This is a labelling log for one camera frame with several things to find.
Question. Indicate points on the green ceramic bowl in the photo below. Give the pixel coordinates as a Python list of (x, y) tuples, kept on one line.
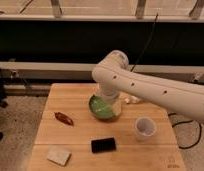
[(103, 110)]

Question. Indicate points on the black rectangular phone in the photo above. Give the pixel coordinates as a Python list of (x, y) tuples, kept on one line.
[(102, 145)]

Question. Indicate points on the white ceramic cup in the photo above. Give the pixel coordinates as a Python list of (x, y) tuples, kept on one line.
[(144, 128)]

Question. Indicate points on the wooden table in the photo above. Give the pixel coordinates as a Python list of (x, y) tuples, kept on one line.
[(160, 153)]

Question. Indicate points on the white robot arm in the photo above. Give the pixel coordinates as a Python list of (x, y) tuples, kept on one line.
[(112, 76)]

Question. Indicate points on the beige sponge block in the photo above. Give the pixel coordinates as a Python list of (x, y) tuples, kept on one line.
[(58, 155)]

